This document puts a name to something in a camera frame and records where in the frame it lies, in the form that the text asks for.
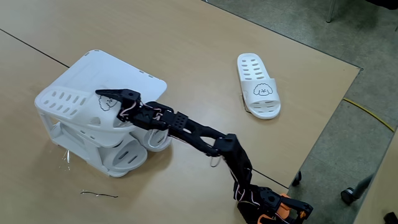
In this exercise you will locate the white two-tier shoe rack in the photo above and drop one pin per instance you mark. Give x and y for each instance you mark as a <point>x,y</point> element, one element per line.
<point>124,74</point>

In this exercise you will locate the black table caster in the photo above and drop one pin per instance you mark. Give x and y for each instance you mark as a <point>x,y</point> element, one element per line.
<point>297,179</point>

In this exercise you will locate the black chair wheel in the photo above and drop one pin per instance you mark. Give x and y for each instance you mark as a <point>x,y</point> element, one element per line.
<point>347,196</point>

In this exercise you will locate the crumpled clear tape scrap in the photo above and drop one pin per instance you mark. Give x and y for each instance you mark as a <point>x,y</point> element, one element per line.
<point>67,157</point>

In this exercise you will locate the grey bear slipper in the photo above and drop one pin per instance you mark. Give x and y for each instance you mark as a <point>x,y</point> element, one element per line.
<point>141,152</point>
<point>167,145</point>

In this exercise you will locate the long clear tape strip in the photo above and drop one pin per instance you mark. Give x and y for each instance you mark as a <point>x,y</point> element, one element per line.
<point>99,195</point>

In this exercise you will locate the black caster wheel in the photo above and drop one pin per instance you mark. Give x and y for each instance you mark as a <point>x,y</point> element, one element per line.
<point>391,218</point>

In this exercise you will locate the grey chair base leg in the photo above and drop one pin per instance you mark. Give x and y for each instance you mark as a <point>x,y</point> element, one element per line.
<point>362,186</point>

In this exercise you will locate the white dog slipper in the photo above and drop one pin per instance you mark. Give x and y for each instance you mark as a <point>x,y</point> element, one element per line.
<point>109,119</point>
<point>267,100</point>

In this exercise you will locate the metal chair leg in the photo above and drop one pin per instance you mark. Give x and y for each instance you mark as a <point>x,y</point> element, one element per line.
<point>331,11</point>

